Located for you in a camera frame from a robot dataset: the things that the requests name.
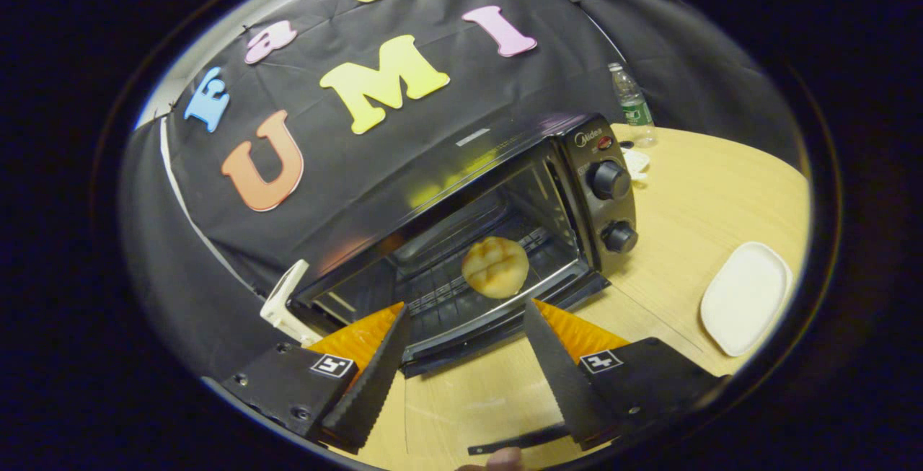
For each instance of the white toaster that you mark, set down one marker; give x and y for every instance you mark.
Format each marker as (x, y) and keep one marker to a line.
(285, 305)

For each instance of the clear plastic water bottle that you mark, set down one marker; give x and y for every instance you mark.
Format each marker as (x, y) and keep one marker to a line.
(634, 107)

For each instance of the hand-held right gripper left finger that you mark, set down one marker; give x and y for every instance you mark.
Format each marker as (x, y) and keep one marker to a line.
(371, 384)

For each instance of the white plate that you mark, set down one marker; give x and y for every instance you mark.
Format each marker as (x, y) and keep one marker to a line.
(746, 298)

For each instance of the black electric oven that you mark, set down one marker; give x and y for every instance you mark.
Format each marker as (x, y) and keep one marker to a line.
(606, 182)

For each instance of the white crumpled paper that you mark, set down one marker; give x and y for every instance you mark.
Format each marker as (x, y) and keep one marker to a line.
(637, 162)

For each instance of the round bread bun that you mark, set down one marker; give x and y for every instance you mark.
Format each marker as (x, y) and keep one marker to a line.
(495, 267)

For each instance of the black backdrop cloth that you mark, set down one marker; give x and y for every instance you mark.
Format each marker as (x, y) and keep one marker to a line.
(346, 168)

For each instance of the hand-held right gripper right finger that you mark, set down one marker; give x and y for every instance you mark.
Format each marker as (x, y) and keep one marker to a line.
(570, 384)

